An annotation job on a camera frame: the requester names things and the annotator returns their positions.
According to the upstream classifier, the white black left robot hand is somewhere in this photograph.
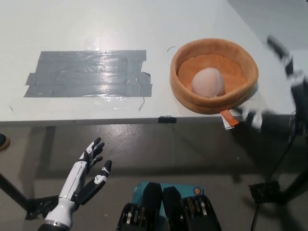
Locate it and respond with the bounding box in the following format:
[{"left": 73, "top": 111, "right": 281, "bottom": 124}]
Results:
[{"left": 45, "top": 137, "right": 113, "bottom": 228}]

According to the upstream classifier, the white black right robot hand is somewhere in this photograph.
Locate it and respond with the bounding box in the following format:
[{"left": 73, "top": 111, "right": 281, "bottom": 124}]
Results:
[{"left": 233, "top": 35, "right": 308, "bottom": 135}]

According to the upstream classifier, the pale pink plush dumpling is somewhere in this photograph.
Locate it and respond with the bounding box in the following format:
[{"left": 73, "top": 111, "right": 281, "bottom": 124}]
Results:
[{"left": 192, "top": 67, "right": 226, "bottom": 98}]

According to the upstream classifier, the black teal robot torso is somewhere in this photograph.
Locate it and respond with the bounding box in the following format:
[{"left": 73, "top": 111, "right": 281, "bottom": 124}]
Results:
[{"left": 116, "top": 181, "right": 222, "bottom": 231}]

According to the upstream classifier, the orange soft plush plate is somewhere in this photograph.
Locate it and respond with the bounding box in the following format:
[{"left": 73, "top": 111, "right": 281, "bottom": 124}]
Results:
[{"left": 169, "top": 38, "right": 259, "bottom": 131}]

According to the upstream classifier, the black stand with base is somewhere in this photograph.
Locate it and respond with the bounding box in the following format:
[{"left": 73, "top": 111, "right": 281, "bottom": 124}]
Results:
[
  {"left": 248, "top": 115, "right": 308, "bottom": 205},
  {"left": 0, "top": 165, "right": 59, "bottom": 220}
]

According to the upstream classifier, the round brown black object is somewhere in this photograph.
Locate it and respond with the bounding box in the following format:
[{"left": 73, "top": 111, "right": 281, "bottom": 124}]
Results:
[{"left": 0, "top": 133, "right": 11, "bottom": 152}]

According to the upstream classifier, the clear tape sheet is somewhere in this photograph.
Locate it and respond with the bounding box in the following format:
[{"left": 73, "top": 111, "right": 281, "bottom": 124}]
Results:
[{"left": 43, "top": 36, "right": 148, "bottom": 112}]

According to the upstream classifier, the small black tape piece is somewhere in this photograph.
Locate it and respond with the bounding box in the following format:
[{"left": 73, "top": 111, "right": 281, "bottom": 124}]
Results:
[{"left": 158, "top": 115, "right": 177, "bottom": 124}]

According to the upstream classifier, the grey duct tape patch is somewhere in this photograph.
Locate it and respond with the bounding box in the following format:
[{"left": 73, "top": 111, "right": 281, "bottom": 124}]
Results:
[{"left": 23, "top": 50, "right": 154, "bottom": 98}]

